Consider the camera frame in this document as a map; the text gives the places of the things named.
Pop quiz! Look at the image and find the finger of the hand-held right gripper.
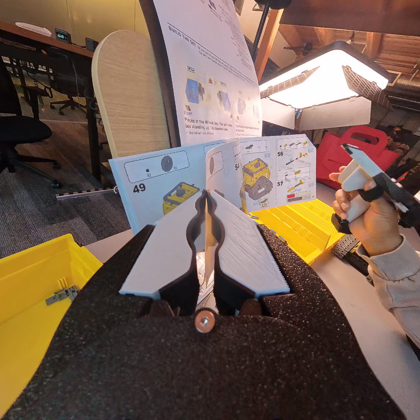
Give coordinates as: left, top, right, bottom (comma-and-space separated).
341, 143, 407, 197

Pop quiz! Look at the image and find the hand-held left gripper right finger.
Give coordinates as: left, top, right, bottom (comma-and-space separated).
209, 192, 291, 297

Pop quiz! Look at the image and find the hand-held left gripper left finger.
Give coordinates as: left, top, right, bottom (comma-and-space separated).
120, 191, 207, 297

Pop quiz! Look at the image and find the instruction booklet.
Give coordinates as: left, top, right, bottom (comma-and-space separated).
108, 135, 317, 235

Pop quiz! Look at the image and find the yellow tracked toy robot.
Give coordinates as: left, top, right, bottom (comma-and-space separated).
330, 233, 371, 276

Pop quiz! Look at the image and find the person's right forearm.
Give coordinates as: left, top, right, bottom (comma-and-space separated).
364, 236, 420, 348

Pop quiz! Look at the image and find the grey desk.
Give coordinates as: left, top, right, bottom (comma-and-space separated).
86, 184, 420, 420

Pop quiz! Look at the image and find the person's right hand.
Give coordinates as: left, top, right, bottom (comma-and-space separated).
330, 170, 402, 258

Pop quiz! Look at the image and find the red felt bag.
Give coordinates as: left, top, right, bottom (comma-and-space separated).
317, 125, 397, 191

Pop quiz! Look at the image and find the yellow plastic bin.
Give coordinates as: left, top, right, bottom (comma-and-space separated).
0, 233, 103, 415
253, 199, 345, 264

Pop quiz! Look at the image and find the white softbox lamp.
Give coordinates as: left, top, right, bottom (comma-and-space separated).
259, 41, 392, 130

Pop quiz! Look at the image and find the white perforated strip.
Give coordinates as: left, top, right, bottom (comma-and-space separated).
56, 187, 120, 201

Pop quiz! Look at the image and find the grey building beam piece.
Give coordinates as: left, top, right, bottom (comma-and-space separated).
45, 284, 79, 306

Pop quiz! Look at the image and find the beige rounded board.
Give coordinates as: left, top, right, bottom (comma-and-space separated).
92, 30, 172, 159

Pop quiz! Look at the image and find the black lamp pole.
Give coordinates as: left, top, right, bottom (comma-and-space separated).
250, 5, 273, 63

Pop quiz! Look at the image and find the large printed instruction sheet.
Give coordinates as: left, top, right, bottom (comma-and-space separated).
152, 0, 263, 146

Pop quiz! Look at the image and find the black office chair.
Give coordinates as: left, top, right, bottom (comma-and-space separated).
0, 59, 63, 189

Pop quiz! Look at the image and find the dark wooden table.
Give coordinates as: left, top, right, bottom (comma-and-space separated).
0, 20, 102, 181

